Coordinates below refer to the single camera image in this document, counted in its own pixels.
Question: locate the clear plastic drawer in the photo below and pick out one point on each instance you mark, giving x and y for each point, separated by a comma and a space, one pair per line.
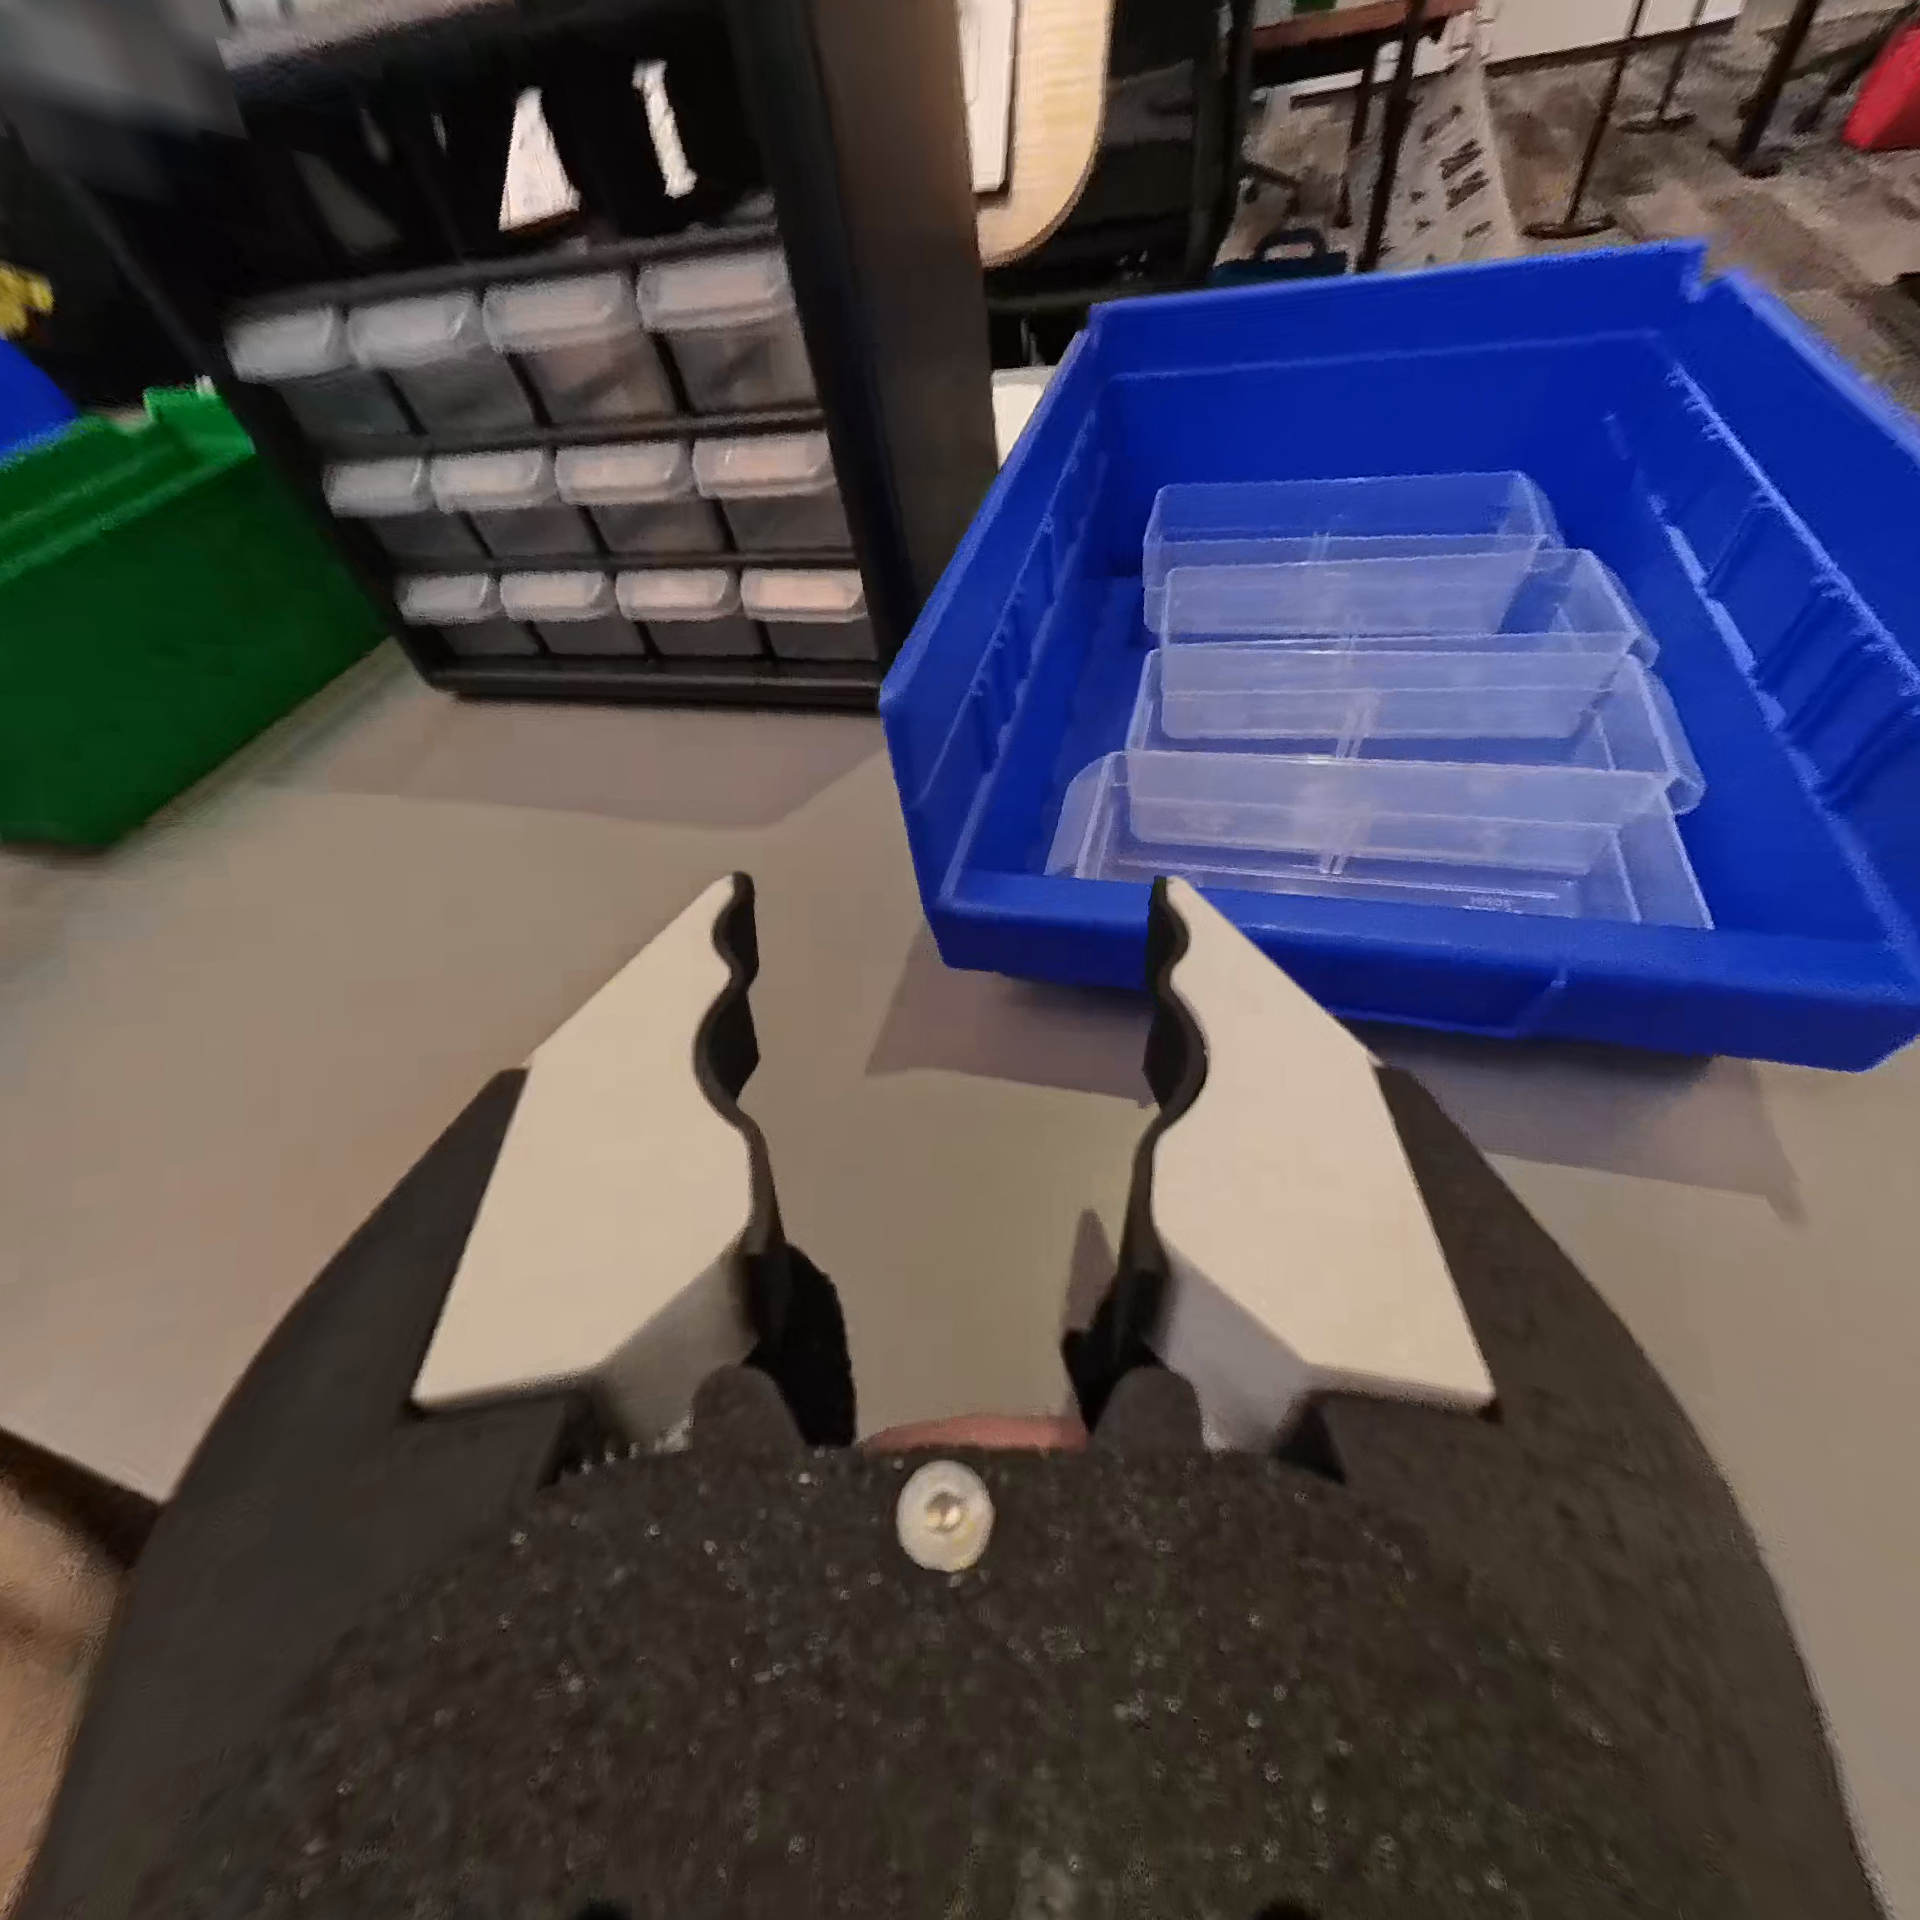
1349, 510
1425, 704
1349, 840
1425, 599

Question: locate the light wooden board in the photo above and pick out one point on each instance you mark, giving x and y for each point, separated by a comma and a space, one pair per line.
1072, 119

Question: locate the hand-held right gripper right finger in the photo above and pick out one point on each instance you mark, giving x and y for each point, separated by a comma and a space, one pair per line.
1306, 1200

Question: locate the white paper bag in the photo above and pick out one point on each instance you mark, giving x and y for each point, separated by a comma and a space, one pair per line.
1448, 166

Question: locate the red item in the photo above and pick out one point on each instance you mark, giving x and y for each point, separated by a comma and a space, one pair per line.
1881, 100

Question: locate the black drawer cabinet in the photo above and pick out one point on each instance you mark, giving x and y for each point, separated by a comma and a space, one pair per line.
901, 300

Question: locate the group of clear cabinet drawers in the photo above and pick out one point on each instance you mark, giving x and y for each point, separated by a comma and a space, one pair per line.
599, 480

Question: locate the green plastic bin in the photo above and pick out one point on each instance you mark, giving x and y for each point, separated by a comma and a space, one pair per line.
149, 645

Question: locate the blue plastic bin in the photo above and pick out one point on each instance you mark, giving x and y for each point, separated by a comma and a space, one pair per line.
1349, 962

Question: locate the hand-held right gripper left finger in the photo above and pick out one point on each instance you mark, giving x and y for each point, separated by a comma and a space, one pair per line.
599, 1200

